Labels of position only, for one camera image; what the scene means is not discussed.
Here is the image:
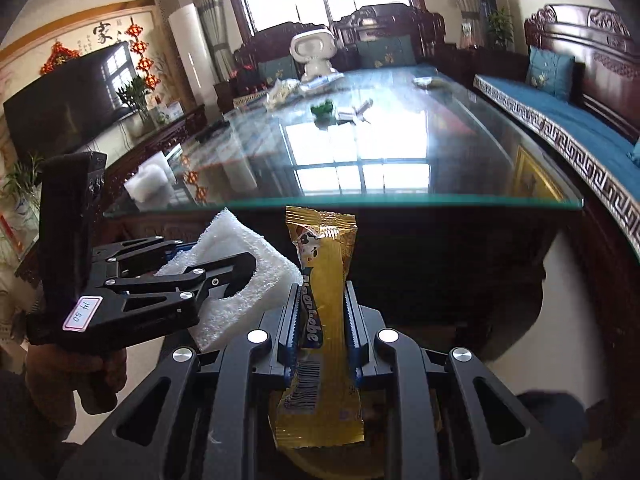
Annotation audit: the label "blue embroidered pillow far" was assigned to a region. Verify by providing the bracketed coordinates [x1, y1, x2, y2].
[525, 47, 575, 102]

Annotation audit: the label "white standing air conditioner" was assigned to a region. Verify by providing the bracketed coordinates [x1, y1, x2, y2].
[168, 3, 219, 117]

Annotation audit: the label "black cable bundle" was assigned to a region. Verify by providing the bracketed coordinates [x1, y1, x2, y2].
[194, 119, 232, 143]

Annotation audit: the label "white toy robot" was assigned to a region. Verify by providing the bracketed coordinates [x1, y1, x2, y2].
[290, 28, 337, 82]

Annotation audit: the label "long wooden sofa blue cushion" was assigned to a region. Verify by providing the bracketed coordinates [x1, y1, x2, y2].
[472, 3, 640, 256]

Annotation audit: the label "blue embroidered pillow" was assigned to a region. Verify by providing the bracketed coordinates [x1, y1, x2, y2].
[628, 139, 640, 167]
[525, 47, 575, 102]

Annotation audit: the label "teal pillow rear left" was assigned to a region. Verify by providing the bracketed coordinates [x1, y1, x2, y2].
[258, 55, 298, 87]

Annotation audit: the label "teal pillow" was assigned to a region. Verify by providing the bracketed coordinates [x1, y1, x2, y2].
[357, 35, 416, 68]
[258, 55, 298, 87]

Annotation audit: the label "black water dispenser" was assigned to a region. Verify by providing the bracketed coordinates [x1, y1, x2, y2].
[477, 0, 498, 32]

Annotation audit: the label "white tissue wad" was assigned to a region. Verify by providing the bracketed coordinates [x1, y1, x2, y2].
[413, 76, 449, 90]

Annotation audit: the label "gold snack wrapper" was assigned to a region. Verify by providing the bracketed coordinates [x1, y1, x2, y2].
[274, 206, 363, 448]

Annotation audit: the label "white blue package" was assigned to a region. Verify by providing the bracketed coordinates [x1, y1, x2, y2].
[298, 73, 345, 93]

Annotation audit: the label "red chinese knot decoration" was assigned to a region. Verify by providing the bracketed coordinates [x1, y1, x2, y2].
[125, 18, 160, 91]

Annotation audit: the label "person left hand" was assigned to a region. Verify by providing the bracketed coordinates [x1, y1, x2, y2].
[25, 344, 127, 427]

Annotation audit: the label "crumpled white patterned bag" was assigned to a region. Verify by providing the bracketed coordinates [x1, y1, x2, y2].
[264, 79, 300, 110]

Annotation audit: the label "carved wooden sofa rear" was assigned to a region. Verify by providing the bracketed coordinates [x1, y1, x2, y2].
[215, 3, 456, 113]

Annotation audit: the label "teal pillow rear right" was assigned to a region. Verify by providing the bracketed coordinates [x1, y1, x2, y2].
[357, 35, 416, 68]

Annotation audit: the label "green crumpled wrapper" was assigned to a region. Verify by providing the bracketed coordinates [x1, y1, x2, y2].
[310, 100, 334, 120]

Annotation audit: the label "white paper pieces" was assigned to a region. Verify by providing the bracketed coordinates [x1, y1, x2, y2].
[335, 99, 373, 124]

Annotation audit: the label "potted green plant corner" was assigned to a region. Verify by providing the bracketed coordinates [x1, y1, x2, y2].
[487, 6, 513, 51]

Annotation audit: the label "yellow trash bin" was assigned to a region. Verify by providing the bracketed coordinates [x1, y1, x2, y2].
[267, 389, 444, 480]

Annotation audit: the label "black television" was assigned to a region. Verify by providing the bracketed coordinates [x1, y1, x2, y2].
[3, 42, 136, 162]

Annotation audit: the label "blue embroidered pillow near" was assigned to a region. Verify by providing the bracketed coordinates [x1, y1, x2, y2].
[628, 139, 640, 167]

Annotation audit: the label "green plant in vase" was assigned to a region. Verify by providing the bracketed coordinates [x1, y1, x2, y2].
[116, 75, 155, 131]

